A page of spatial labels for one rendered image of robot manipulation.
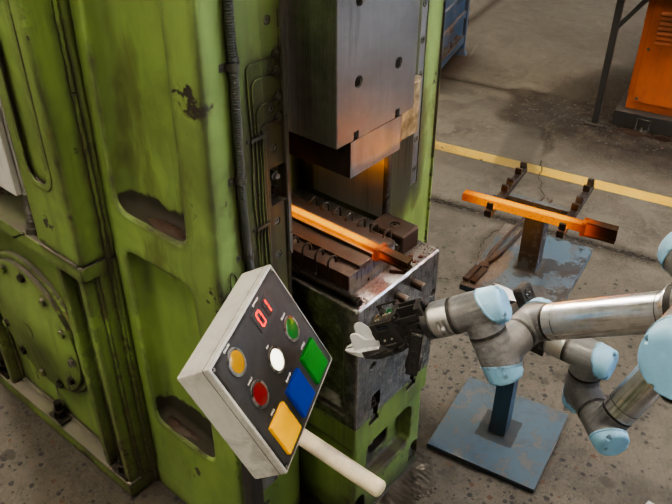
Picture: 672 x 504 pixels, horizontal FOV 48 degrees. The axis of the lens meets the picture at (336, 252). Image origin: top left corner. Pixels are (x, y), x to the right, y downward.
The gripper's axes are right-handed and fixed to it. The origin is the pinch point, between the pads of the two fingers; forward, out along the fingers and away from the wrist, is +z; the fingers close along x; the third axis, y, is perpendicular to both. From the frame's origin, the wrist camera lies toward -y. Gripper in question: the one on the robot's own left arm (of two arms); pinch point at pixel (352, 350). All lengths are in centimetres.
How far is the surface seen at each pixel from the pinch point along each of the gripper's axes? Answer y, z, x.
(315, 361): 0.0, 9.6, 0.3
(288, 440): -1.6, 9.6, 21.9
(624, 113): -129, -30, -369
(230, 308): 22.5, 14.8, 7.1
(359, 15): 56, -22, -37
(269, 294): 18.8, 10.4, -0.5
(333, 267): 0.6, 16.7, -38.4
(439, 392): -98, 42, -99
